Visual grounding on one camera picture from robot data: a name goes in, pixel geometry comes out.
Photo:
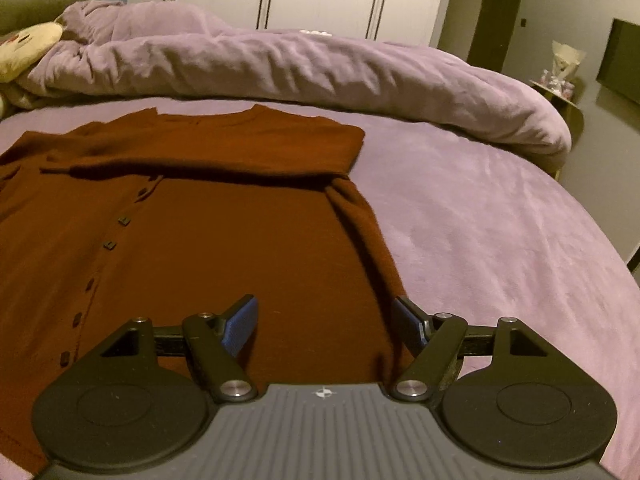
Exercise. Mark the yellow plush toy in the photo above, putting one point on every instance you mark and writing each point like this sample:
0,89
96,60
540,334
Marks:
25,50

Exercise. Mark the grey headboard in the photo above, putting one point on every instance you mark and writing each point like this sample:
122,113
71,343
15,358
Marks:
45,2

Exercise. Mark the purple duvet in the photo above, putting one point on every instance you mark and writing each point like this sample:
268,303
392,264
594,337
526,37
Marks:
300,70

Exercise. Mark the brown knit cardigan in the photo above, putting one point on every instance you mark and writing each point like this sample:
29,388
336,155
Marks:
215,240

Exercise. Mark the dark wall panel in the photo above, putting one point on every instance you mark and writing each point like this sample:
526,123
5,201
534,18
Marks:
622,60

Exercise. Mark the bed with purple sheet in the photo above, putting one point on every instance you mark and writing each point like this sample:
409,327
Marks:
490,240

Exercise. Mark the small side table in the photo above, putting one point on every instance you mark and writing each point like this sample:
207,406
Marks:
565,105

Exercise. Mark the wrapped flower bouquet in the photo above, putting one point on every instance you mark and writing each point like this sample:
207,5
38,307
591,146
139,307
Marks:
567,62

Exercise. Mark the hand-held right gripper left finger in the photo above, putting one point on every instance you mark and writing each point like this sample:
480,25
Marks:
240,325

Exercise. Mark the dark door frame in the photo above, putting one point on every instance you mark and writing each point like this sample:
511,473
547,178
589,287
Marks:
495,15

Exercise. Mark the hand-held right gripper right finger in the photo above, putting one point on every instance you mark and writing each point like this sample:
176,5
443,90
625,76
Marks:
410,325

